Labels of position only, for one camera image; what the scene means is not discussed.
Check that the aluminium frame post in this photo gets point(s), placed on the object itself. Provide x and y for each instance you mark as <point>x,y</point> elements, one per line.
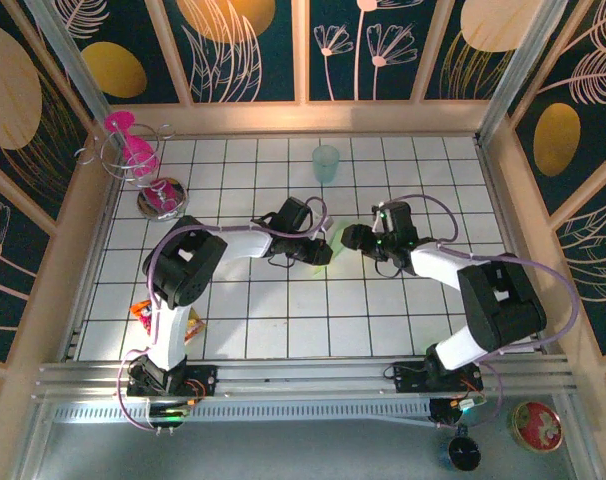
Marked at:
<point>513,75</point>
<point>68,55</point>

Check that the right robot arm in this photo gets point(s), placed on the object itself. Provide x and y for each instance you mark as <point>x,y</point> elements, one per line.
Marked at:
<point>438,267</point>

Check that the aluminium mounting rail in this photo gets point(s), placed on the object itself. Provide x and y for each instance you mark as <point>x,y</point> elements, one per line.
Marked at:
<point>303,380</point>

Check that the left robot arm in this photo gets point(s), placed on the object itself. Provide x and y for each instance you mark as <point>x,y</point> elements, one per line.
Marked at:
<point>170,340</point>

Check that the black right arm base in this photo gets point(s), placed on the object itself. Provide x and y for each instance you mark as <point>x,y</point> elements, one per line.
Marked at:
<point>408,377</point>

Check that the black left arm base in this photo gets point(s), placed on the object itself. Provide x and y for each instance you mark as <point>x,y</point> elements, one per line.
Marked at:
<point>203,380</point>

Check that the red round tin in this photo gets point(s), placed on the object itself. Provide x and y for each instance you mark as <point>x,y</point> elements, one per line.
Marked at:
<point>535,427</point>

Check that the aluminium table side rail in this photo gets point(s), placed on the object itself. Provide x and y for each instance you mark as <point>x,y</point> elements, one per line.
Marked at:
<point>504,220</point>
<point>75,340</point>

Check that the teal plastic cup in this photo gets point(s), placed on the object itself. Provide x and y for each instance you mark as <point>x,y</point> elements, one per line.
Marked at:
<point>326,167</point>

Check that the colourful snack packet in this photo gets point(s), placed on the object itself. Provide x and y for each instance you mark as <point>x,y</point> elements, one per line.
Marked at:
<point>195,327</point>

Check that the black round lid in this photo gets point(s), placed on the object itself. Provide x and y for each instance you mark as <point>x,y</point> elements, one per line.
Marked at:
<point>464,452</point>

